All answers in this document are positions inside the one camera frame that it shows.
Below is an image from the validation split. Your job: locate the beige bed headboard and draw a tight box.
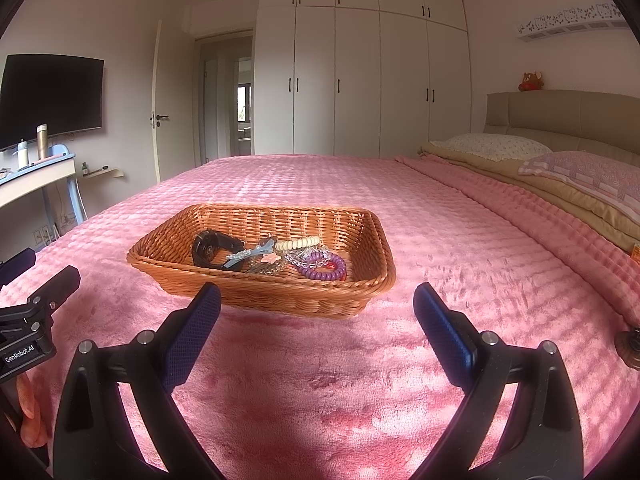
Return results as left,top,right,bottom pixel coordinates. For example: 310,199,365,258
485,90,640,166

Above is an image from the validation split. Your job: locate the brown wicker basket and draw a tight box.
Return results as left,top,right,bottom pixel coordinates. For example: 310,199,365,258
127,204,396,318

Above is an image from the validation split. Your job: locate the white floral pillow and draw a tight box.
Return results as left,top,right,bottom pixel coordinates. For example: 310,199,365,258
431,133,552,162

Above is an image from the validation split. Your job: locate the white wardrobe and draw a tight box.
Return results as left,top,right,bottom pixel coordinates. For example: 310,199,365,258
252,0,472,158

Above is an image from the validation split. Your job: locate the clear crystal bead bracelet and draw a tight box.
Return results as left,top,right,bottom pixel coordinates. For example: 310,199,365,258
282,242,334,271

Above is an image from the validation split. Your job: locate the black wall television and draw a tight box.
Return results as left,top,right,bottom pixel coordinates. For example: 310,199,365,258
0,53,104,150

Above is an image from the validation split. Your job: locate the beige quilt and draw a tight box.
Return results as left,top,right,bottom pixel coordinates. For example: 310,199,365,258
419,142,639,255

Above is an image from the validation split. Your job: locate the white bedroom door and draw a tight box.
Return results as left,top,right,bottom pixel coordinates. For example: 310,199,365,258
150,20,195,183

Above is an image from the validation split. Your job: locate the blue silver hair clip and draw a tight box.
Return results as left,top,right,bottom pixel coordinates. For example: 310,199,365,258
222,237,276,270

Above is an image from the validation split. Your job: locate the gold thermos bottle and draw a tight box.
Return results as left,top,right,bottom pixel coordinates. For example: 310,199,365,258
37,124,49,160

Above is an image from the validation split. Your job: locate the cream beaded bracelet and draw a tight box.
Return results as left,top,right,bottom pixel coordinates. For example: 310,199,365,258
273,235,322,254

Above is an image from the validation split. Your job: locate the pink patterned pillow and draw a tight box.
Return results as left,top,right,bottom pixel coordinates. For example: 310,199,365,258
518,151,640,223

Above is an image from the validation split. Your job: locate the person's left hand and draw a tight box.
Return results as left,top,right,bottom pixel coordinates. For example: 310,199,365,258
16,374,48,448

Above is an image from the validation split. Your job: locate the purple coil hair tie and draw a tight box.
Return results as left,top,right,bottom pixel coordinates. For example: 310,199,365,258
296,249,350,282

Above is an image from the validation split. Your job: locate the white decorative wall shelf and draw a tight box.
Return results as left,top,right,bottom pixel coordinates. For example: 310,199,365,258
518,2,629,42

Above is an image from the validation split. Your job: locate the white small bottle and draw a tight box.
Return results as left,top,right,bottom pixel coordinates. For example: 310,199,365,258
15,141,29,170

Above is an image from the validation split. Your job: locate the small wall shelf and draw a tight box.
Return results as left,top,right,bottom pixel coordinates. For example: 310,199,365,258
81,162,125,179

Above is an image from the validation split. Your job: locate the black smart watch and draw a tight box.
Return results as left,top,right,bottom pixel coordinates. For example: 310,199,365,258
191,229,244,272

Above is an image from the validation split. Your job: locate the pink star charm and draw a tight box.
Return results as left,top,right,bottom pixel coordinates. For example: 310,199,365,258
260,252,281,264

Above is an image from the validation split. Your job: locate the red plush toy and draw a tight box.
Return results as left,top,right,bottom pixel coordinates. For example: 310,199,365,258
518,72,544,92

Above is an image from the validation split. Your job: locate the white desk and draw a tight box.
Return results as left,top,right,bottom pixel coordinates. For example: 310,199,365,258
0,144,87,240

